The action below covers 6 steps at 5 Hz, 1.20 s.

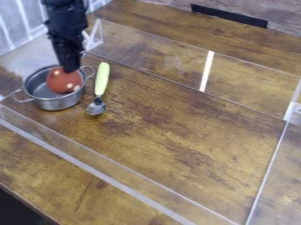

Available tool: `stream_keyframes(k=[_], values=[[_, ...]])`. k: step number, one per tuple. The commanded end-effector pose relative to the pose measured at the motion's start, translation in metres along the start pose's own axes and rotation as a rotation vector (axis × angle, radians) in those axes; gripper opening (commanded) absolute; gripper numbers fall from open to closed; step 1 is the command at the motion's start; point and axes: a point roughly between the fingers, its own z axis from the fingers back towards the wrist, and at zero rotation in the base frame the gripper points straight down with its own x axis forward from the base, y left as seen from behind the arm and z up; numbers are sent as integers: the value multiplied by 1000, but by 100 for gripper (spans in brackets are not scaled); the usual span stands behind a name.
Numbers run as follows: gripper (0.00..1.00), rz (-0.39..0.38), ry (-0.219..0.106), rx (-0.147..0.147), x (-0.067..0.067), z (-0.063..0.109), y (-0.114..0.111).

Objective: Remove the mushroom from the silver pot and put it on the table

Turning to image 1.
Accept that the black bar on table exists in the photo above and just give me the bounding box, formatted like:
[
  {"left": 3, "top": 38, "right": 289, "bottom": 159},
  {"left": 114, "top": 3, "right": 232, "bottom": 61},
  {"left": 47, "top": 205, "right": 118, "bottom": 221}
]
[{"left": 190, "top": 4, "right": 268, "bottom": 28}]

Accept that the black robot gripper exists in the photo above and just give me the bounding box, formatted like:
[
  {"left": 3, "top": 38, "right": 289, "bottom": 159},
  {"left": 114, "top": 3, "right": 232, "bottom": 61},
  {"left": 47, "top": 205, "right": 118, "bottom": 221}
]
[{"left": 42, "top": 0, "right": 87, "bottom": 73}]

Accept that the clear acrylic triangular stand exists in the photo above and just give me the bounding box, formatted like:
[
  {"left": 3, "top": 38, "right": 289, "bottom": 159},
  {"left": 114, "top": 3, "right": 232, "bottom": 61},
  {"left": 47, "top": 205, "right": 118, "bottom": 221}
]
[{"left": 83, "top": 18, "right": 103, "bottom": 51}]

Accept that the clear acrylic barrier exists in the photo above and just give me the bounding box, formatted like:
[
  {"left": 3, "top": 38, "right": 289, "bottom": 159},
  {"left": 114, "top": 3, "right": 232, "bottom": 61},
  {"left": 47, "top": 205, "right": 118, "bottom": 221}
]
[
  {"left": 0, "top": 105, "right": 238, "bottom": 225},
  {"left": 246, "top": 79, "right": 301, "bottom": 225}
]

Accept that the green handled metal spoon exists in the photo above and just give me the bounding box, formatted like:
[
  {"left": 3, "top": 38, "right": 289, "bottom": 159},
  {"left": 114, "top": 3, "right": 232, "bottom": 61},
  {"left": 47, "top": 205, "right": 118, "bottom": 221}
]
[{"left": 86, "top": 62, "right": 111, "bottom": 115}]

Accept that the red white toy mushroom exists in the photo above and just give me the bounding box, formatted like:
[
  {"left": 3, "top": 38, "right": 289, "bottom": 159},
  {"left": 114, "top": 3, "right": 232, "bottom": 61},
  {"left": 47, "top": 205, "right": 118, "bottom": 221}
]
[{"left": 46, "top": 67, "right": 83, "bottom": 94}]

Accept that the silver metal pot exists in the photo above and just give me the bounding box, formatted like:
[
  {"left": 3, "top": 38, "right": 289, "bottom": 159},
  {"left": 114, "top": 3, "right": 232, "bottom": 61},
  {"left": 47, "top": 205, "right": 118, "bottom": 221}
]
[{"left": 14, "top": 65, "right": 95, "bottom": 111}]

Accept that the clear acrylic front barrier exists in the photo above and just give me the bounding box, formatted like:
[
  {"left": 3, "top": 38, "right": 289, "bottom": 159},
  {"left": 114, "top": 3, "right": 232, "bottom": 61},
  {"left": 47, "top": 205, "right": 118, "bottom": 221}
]
[{"left": 0, "top": 105, "right": 238, "bottom": 225}]

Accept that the clear acrylic right barrier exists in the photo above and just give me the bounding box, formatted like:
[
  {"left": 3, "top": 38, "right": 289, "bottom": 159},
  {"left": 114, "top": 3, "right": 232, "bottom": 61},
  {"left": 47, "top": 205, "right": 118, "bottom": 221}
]
[{"left": 246, "top": 79, "right": 301, "bottom": 225}]

